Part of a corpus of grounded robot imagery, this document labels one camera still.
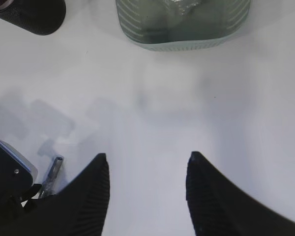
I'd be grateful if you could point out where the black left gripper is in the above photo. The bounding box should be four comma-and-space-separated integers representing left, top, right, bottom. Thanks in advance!
0, 183, 42, 229

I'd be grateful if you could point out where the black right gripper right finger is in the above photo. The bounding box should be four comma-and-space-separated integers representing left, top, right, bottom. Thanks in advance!
186, 151, 295, 236

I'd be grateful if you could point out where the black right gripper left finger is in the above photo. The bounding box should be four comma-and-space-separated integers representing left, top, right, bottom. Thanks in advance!
14, 153, 110, 236

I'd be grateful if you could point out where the silver glitter glue pen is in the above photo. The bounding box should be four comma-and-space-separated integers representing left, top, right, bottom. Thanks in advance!
38, 156, 64, 199

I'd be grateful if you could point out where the clear plastic sheet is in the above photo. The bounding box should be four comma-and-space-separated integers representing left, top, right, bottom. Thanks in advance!
163, 0, 206, 18

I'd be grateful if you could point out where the green plastic woven basket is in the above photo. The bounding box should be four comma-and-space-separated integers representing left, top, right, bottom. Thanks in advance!
116, 0, 251, 52

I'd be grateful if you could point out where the black mesh pen holder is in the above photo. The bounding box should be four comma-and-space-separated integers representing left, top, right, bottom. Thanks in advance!
0, 0, 66, 35

